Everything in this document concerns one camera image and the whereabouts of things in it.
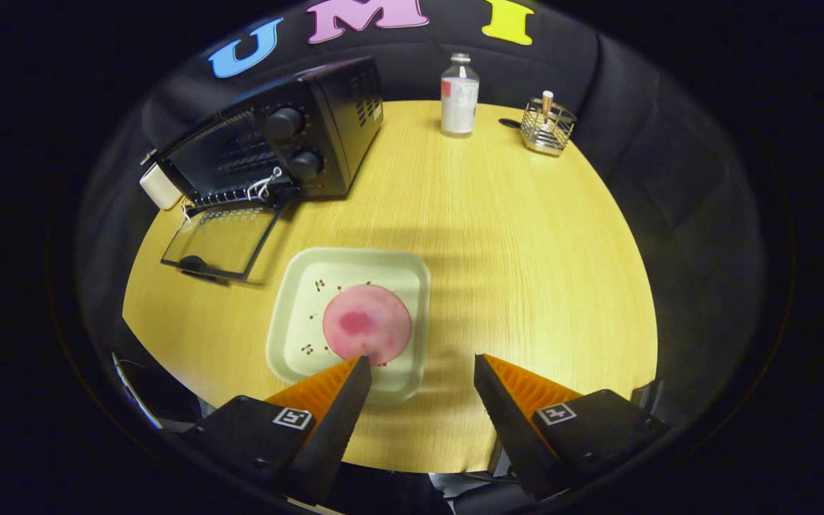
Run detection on clear plastic bottle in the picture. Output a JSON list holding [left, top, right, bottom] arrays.
[[441, 53, 481, 137]]

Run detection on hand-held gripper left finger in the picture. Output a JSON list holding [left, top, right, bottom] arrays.
[[183, 355, 373, 505]]

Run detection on glass toaster oven door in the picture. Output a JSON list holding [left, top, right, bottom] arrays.
[[161, 202, 291, 283]]

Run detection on metal wire basket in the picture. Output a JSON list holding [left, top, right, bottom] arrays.
[[520, 98, 577, 157]]

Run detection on pink round cake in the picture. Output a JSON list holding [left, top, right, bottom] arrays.
[[323, 284, 413, 367]]

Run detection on white square plate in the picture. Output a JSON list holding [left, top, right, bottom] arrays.
[[265, 247, 432, 405]]

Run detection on black oven knob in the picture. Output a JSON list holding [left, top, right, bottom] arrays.
[[288, 149, 325, 182], [265, 107, 305, 141]]

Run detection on white bread toaster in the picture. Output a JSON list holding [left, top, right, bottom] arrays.
[[139, 163, 182, 211]]

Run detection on black toaster oven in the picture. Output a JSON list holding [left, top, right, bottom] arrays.
[[146, 56, 385, 283]]

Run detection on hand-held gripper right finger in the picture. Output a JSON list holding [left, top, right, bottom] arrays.
[[474, 353, 670, 501]]

